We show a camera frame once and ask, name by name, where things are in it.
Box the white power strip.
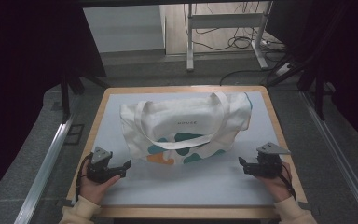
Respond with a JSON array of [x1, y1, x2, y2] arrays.
[[274, 62, 294, 77]]

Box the light blue table mat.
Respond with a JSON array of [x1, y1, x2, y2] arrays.
[[92, 91, 289, 208]]

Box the person's left hand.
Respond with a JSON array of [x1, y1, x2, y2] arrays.
[[79, 159, 121, 206]]

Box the dark curtain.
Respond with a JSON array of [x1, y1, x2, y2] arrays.
[[265, 0, 358, 153], [0, 0, 107, 208]]

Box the white canvas tote bag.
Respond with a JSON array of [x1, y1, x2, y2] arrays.
[[118, 91, 254, 166]]

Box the aluminium rail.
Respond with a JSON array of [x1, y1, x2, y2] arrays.
[[13, 114, 76, 224], [300, 91, 358, 224]]

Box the white metal desk frame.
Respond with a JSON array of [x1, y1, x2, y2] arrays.
[[186, 1, 274, 72]]

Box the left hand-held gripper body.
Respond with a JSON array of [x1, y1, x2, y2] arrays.
[[86, 146, 117, 184]]

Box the black metal stand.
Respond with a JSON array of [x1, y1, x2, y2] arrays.
[[59, 69, 110, 125], [265, 52, 335, 121]]

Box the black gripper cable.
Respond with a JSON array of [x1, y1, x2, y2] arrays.
[[75, 153, 93, 203], [278, 162, 297, 202]]

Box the person's right hand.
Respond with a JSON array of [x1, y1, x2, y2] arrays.
[[255, 161, 294, 203]]

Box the black floor cables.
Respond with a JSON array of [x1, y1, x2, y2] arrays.
[[183, 2, 288, 87]]

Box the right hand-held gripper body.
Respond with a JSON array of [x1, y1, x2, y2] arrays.
[[250, 142, 293, 180]]

